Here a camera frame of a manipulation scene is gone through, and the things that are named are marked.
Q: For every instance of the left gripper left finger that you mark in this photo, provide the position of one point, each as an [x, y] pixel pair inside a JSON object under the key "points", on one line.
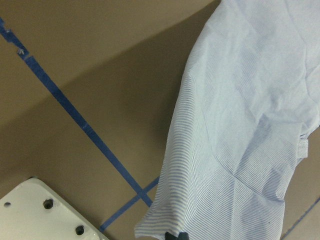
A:
{"points": [[169, 236]]}

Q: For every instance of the light blue striped shirt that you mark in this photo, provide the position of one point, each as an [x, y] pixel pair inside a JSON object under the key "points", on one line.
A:
{"points": [[248, 101]]}

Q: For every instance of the brown paper table cover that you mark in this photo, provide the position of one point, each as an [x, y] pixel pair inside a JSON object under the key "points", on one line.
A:
{"points": [[88, 90]]}

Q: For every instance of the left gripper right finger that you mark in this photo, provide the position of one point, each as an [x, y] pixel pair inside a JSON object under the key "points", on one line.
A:
{"points": [[183, 236]]}

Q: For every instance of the white camera stand pedestal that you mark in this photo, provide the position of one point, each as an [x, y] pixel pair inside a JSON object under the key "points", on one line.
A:
{"points": [[33, 211]]}

